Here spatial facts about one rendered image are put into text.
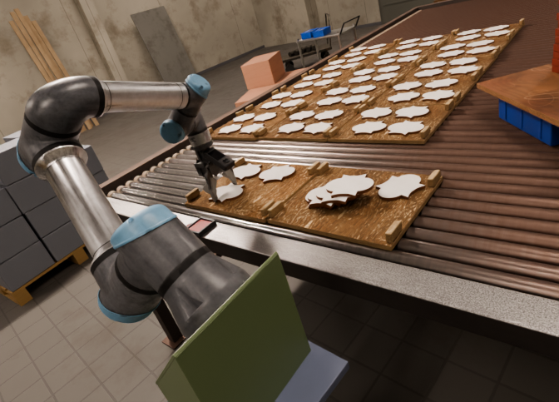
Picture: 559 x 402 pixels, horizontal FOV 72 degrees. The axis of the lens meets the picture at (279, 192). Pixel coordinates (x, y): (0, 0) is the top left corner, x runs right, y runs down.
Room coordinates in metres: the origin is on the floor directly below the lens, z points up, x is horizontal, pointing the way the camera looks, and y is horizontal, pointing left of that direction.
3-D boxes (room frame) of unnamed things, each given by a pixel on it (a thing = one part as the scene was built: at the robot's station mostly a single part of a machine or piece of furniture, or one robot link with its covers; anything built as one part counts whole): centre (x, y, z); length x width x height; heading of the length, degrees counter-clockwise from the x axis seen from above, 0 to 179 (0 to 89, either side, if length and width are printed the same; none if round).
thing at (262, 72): (5.25, -0.39, 0.39); 1.41 x 1.07 x 0.79; 148
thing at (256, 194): (1.31, 0.09, 0.93); 0.41 x 0.35 x 0.02; 44
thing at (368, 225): (1.00, -0.20, 0.93); 0.41 x 0.35 x 0.02; 43
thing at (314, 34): (6.20, -1.41, 0.45); 0.95 x 0.56 x 0.90; 38
